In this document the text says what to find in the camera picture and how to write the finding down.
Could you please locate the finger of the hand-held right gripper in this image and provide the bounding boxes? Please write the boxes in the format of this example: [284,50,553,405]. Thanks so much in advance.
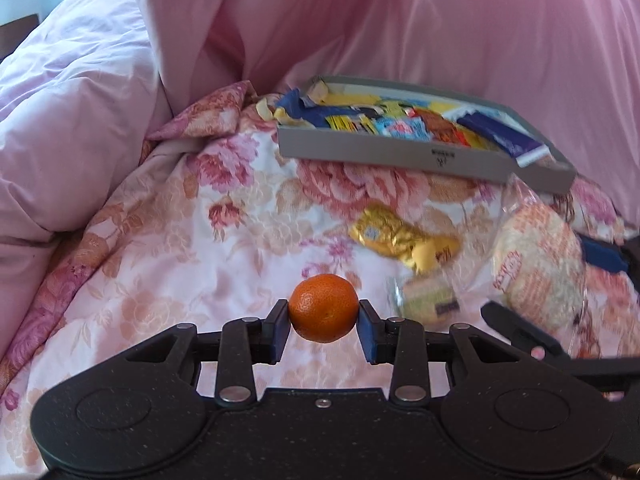
[480,301,640,394]
[580,236,640,273]

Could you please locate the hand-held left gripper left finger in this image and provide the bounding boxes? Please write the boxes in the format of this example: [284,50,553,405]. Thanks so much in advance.
[120,299,292,407]

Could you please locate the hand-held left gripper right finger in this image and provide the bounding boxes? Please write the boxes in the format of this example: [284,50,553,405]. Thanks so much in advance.
[357,299,525,407]

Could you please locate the tangerine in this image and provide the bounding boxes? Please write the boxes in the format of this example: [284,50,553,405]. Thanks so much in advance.
[288,274,360,344]

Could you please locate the clear rice cracker packet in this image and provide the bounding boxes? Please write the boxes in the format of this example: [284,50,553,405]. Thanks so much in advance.
[490,174,592,335]

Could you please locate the dark blue snack packet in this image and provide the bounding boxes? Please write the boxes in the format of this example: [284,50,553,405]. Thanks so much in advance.
[452,111,547,169]

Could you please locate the grey cardboard box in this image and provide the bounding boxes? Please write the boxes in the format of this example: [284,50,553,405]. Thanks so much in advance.
[276,76,577,195]

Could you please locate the light blue pig packet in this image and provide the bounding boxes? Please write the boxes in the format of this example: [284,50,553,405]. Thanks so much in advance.
[372,115,426,139]

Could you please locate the yellow green snack bar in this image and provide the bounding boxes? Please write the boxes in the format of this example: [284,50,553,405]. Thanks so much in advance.
[325,114,374,134]

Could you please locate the green cake clear packet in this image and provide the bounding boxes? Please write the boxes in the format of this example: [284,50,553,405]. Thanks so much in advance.
[390,270,464,334]

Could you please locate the gold foil snack packet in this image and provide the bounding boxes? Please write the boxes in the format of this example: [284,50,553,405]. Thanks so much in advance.
[348,203,461,275]

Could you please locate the floral bed sheet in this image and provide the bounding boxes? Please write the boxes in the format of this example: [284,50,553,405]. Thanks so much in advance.
[0,80,640,480]

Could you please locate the red snack packet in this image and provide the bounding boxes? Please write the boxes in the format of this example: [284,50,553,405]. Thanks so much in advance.
[417,109,482,149]

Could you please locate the salmon pink cloth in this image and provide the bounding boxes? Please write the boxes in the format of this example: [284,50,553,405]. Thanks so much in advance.
[134,0,640,212]

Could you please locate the pink pillow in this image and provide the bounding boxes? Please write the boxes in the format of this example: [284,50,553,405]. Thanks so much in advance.
[0,0,172,357]

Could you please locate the dark wooden headboard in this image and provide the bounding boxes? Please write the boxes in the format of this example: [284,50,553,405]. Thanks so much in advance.
[0,13,40,62]

